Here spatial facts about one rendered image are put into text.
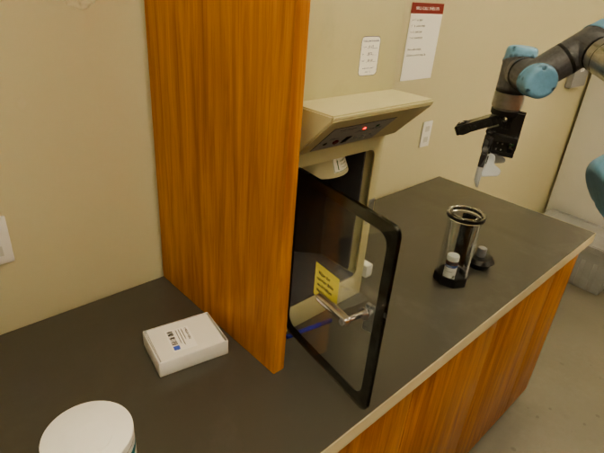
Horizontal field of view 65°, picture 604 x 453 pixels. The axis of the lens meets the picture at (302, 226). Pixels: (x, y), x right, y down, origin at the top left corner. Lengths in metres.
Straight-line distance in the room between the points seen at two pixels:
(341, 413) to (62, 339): 0.66
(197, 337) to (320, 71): 0.64
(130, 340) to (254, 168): 0.53
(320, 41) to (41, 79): 0.58
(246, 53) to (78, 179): 0.55
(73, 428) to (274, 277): 0.42
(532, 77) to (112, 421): 1.06
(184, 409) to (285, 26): 0.74
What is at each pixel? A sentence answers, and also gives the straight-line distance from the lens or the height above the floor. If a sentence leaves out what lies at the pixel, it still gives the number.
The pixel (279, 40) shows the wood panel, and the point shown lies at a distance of 0.82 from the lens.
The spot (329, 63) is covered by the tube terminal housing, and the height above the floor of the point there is 1.58.
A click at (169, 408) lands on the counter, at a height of 0.94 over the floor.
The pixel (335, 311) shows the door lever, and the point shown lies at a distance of 0.85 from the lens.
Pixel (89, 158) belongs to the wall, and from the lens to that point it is 1.24.
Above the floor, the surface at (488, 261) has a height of 0.98.
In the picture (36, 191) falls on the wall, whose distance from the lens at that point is 1.22.
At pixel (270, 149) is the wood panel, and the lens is 0.87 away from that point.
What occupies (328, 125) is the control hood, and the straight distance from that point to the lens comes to 0.87.
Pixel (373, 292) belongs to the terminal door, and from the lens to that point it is 0.83.
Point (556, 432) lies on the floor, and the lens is 2.60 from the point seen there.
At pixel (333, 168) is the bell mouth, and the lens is 1.11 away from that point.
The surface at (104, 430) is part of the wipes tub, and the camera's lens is 0.84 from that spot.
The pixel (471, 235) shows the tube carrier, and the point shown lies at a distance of 1.42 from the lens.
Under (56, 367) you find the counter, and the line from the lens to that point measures 1.19.
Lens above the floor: 1.71
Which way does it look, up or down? 27 degrees down
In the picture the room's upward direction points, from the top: 5 degrees clockwise
